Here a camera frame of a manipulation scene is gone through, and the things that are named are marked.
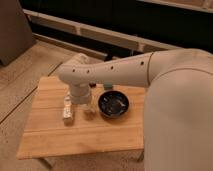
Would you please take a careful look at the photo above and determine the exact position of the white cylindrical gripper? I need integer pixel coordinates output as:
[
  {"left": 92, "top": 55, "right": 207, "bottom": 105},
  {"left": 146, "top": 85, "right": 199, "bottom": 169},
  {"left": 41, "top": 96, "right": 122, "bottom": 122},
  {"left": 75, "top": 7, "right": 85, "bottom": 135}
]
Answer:
[{"left": 69, "top": 84, "right": 92, "bottom": 104}]

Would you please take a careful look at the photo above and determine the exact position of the dark ceramic bowl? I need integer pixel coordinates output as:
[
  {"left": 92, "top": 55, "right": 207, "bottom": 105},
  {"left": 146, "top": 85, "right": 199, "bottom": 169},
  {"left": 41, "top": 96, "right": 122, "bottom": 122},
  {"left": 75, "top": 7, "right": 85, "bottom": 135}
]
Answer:
[{"left": 98, "top": 90, "right": 129, "bottom": 118}]

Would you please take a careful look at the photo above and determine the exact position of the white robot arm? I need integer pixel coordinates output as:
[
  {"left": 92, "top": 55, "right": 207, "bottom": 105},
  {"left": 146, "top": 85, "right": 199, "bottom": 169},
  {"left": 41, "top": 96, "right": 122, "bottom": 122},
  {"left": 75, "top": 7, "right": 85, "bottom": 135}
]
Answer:
[{"left": 59, "top": 49, "right": 213, "bottom": 171}]

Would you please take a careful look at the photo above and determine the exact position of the black rectangular block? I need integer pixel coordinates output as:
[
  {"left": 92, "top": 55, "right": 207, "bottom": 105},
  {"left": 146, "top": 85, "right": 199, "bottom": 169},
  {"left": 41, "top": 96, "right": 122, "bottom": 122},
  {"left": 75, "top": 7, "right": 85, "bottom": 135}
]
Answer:
[{"left": 89, "top": 83, "right": 96, "bottom": 88}]

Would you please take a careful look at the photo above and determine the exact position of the white paper cup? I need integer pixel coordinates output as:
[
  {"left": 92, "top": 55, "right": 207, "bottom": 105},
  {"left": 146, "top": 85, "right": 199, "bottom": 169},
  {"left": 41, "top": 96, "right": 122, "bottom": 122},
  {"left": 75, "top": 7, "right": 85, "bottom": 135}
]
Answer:
[{"left": 83, "top": 104, "right": 96, "bottom": 115}]

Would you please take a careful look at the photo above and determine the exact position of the clear plastic bottle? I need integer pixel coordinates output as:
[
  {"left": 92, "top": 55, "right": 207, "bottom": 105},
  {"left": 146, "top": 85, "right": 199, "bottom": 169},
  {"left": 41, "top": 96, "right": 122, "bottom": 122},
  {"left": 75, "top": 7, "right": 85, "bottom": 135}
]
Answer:
[{"left": 63, "top": 94, "right": 74, "bottom": 125}]

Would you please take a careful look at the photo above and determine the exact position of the green sponge block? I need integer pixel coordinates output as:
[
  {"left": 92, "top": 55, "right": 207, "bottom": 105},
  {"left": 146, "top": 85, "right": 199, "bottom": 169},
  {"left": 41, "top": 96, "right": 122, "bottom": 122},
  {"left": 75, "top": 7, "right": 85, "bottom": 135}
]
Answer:
[{"left": 103, "top": 83, "right": 113, "bottom": 89}]

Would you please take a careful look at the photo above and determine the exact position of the wooden table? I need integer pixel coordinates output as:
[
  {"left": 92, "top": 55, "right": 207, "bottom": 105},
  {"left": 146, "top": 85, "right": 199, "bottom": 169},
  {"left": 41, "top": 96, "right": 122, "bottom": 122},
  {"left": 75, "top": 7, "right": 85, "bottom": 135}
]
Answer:
[{"left": 17, "top": 77, "right": 145, "bottom": 159}]

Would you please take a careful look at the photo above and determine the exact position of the grey cabinet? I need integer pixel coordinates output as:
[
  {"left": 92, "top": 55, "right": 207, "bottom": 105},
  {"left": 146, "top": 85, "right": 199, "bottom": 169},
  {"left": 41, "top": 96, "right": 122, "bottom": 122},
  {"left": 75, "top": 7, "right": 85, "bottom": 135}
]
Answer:
[{"left": 0, "top": 0, "right": 36, "bottom": 66}]

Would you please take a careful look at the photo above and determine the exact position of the black bracket on floor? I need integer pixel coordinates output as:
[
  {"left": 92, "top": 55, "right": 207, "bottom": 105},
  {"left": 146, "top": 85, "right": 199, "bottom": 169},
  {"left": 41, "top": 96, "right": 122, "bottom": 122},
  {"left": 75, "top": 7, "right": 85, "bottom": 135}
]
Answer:
[{"left": 104, "top": 54, "right": 114, "bottom": 62}]

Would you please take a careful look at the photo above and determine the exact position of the white shelf rail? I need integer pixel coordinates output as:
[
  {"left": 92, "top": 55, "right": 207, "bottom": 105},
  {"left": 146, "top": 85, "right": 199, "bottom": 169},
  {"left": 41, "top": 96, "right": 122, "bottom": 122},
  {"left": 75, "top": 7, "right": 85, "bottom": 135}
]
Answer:
[{"left": 23, "top": 9, "right": 178, "bottom": 52}]

